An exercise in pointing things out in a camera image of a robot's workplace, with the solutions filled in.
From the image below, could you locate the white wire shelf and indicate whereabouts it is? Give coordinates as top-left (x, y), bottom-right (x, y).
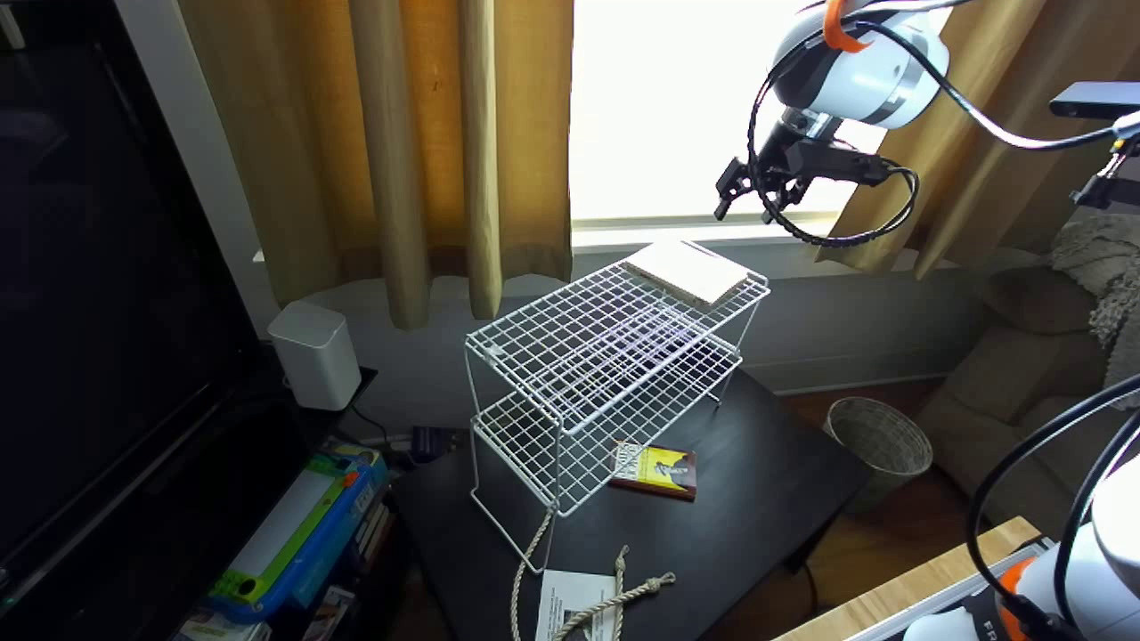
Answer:
top-left (460, 238), bottom-right (772, 580)

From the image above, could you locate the grey knitted blanket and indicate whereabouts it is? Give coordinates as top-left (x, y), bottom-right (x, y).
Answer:
top-left (1049, 202), bottom-right (1140, 386)

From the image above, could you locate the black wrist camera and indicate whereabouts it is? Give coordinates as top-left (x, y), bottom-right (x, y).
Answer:
top-left (817, 140), bottom-right (898, 189)

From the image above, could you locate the white speaker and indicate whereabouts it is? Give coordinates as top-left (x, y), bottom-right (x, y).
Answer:
top-left (263, 300), bottom-right (365, 413)

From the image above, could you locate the white printed card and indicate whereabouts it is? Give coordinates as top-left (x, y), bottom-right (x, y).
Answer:
top-left (532, 568), bottom-right (620, 641)

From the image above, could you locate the beige sofa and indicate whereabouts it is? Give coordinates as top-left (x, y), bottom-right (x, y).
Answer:
top-left (918, 264), bottom-right (1140, 540)

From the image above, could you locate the small black adapter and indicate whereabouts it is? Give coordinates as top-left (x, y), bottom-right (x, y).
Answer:
top-left (408, 425), bottom-right (466, 470)

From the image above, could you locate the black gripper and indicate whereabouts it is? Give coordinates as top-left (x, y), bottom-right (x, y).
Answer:
top-left (708, 114), bottom-right (836, 229)

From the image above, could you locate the light wooden table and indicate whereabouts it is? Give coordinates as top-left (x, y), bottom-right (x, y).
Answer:
top-left (776, 514), bottom-right (1049, 641)

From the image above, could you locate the thick black cable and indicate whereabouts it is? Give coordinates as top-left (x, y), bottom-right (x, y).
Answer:
top-left (965, 375), bottom-right (1140, 600)
top-left (1055, 408), bottom-right (1140, 624)

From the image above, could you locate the green white game box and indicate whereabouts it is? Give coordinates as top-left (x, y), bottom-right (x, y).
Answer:
top-left (212, 456), bottom-right (348, 612)

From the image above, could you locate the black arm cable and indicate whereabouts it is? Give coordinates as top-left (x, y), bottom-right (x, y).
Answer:
top-left (746, 0), bottom-right (1140, 254)

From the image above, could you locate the golden curtain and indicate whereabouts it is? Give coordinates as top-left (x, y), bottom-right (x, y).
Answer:
top-left (829, 0), bottom-right (1140, 278)
top-left (175, 0), bottom-right (579, 333)

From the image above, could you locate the cream knotted rope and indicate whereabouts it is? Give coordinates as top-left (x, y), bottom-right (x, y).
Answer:
top-left (509, 508), bottom-right (681, 641)

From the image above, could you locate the thin white red picture book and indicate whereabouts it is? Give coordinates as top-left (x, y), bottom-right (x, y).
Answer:
top-left (634, 264), bottom-right (754, 313)

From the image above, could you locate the bright window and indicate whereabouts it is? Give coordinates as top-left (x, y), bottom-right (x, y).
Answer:
top-left (566, 0), bottom-right (959, 233)

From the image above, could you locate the black television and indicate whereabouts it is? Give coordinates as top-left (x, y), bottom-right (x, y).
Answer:
top-left (0, 0), bottom-right (282, 600)

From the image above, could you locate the black low table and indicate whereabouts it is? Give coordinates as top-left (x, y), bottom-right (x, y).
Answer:
top-left (389, 372), bottom-right (871, 641)

